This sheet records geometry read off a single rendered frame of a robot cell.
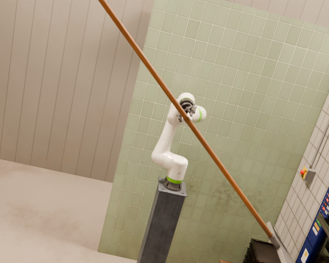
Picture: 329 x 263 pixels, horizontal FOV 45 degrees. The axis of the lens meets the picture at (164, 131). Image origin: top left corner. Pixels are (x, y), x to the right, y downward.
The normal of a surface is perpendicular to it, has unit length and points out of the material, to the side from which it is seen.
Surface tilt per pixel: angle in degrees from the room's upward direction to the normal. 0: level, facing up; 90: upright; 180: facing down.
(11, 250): 0
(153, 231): 90
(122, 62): 90
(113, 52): 90
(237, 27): 90
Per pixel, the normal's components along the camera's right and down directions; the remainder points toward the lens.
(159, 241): 0.01, 0.35
